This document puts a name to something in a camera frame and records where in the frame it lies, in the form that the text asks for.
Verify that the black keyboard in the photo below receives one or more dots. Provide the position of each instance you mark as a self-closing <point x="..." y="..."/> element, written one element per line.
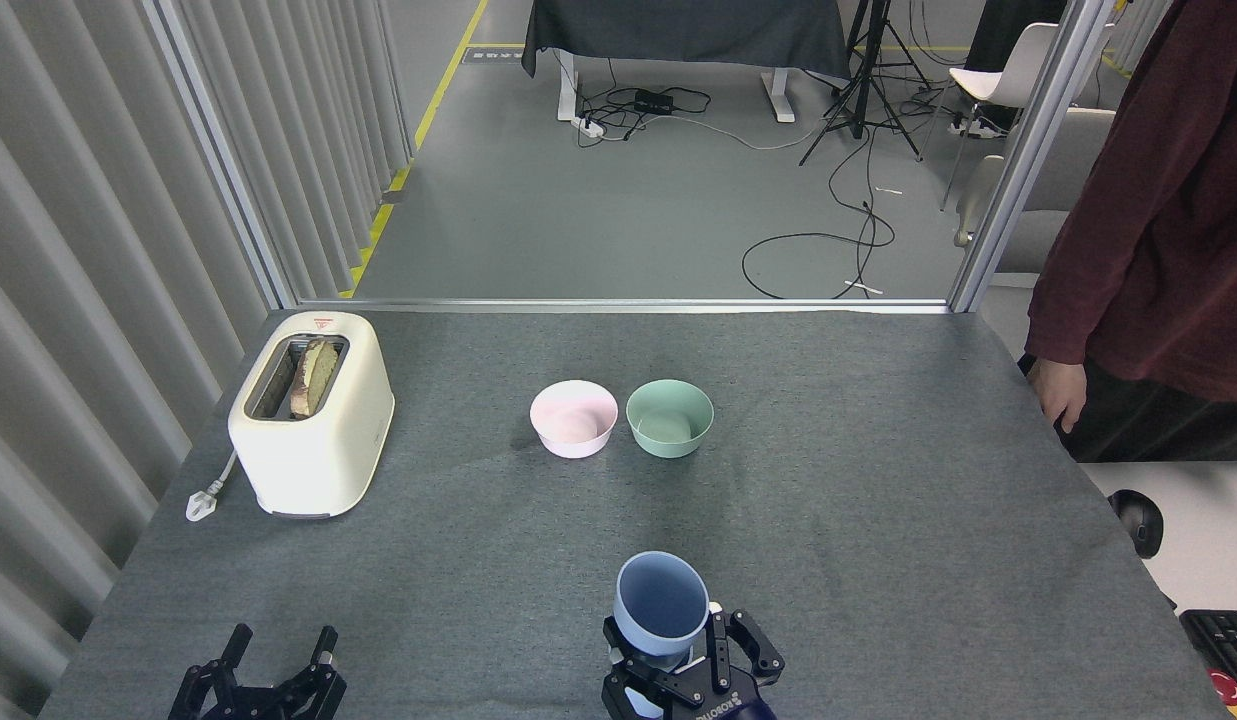
<point x="1228" y="640"/>

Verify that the toasted bread slice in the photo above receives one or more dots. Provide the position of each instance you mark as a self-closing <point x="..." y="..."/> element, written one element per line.
<point x="315" y="375"/>

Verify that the grey office chair white frame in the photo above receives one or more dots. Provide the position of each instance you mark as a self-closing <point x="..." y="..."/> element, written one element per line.
<point x="1068" y="180"/>

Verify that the green bowl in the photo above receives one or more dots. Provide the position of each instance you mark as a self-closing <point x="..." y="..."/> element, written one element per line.
<point x="668" y="437"/>

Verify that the white power strip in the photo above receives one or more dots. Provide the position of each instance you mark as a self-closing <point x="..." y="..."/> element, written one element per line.
<point x="589" y="126"/>

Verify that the black power adapter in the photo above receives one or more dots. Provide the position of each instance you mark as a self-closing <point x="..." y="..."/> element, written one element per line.
<point x="654" y="101"/>

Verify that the grey felt table cover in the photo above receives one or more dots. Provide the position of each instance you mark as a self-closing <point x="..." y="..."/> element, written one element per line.
<point x="628" y="520"/>

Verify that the person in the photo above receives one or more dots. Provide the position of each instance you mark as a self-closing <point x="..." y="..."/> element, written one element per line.
<point x="1168" y="250"/>

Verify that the cream white toaster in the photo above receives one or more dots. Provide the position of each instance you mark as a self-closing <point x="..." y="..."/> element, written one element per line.
<point x="313" y="460"/>

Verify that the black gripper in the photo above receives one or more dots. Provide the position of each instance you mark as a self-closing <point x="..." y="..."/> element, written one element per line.
<point x="713" y="708"/>
<point x="251" y="706"/>

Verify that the white plastic chair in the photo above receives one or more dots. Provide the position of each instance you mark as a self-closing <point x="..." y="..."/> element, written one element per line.
<point x="993" y="85"/>

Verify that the red round button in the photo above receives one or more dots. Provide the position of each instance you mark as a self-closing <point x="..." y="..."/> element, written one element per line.
<point x="1225" y="690"/>

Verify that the black tripod stand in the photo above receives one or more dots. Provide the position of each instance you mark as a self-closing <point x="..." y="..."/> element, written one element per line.
<point x="863" y="80"/>

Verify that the silver frame post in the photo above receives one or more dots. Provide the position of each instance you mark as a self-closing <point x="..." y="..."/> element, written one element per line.
<point x="1028" y="160"/>
<point x="223" y="160"/>

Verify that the white desk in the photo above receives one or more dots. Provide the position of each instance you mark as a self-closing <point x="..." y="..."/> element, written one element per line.
<point x="1203" y="520"/>

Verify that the black computer mouse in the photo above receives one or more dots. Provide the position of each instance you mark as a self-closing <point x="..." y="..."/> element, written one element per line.
<point x="1140" y="522"/>

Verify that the silver frame rail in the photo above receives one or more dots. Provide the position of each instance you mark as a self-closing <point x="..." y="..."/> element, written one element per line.
<point x="578" y="304"/>

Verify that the person's right hand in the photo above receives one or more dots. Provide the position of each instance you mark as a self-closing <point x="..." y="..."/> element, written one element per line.
<point x="1063" y="392"/>

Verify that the table with dark cloth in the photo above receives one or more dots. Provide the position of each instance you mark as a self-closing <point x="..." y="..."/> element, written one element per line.
<point x="678" y="30"/>

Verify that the pink bowl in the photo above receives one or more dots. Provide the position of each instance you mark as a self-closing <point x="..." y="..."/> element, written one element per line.
<point x="573" y="435"/>

